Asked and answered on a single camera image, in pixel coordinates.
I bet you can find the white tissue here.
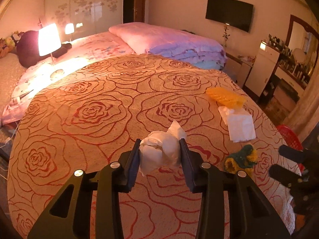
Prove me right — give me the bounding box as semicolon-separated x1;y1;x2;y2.
139;120;187;176

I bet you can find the white paper napkin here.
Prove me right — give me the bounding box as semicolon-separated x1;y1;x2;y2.
218;106;256;142

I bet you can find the yellow plastic comb packaging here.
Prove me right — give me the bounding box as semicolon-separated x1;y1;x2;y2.
206;87;247;110

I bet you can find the red plastic mesh basket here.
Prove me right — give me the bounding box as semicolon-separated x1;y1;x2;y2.
276;124;305;172

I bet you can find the orange rose pattern bedspread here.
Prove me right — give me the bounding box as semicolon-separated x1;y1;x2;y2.
8;55;299;238

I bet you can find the dressing table with drawer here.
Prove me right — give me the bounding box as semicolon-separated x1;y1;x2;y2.
268;33;316;90

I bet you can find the round white vanity mirror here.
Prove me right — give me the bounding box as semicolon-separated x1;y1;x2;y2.
292;48;306;75

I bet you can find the white cabinet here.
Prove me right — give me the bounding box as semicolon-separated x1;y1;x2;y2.
245;41;280;97

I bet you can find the white low tv desk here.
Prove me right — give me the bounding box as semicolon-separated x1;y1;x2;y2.
223;49;253;88

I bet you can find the rose in vase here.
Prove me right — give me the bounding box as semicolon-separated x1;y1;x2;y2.
223;24;230;48

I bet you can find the folded pink purple quilt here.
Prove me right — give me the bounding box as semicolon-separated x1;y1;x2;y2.
109;22;227;66

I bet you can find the glowing bedside lamp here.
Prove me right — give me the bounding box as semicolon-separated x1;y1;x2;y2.
38;23;62;65

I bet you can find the floral sliding wardrobe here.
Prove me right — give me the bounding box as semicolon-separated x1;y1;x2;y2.
44;0;123;42

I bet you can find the brown wooden door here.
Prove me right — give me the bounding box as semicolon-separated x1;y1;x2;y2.
134;0;146;23

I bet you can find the wall mounted black television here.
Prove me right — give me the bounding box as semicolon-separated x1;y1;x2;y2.
206;0;254;32

